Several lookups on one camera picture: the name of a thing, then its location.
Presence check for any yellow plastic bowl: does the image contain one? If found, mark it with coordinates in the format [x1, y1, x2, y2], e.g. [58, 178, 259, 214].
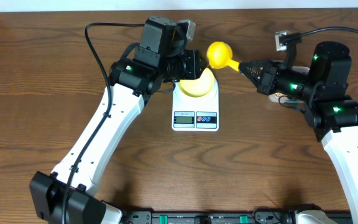
[178, 68, 215, 98]

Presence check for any yellow plastic scoop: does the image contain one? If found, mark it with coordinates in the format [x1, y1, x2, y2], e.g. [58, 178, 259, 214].
[206, 42, 239, 72]

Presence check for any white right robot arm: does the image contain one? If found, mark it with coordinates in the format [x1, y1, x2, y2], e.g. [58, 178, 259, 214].
[239, 42, 358, 223]

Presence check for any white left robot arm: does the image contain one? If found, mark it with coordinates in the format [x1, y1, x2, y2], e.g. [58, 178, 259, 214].
[29, 16, 208, 223]

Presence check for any white digital kitchen scale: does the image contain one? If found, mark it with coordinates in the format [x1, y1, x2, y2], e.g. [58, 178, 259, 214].
[172, 73, 219, 132]

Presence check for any clear plastic soybean container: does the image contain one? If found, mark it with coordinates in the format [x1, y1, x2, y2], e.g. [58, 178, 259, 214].
[268, 93, 302, 104]

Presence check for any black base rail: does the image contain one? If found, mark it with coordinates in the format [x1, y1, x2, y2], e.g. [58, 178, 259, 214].
[121, 203, 354, 224]

